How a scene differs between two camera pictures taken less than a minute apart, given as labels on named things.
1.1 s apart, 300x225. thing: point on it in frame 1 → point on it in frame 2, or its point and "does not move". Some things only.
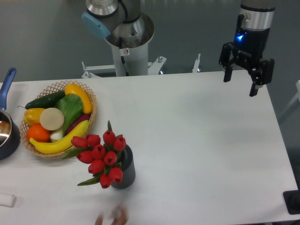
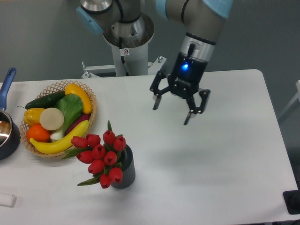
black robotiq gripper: x=251 y=44 → x=184 y=81
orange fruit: x=37 y=132 does not move
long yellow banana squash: x=62 y=144 does not move
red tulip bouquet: x=104 y=167 does not move
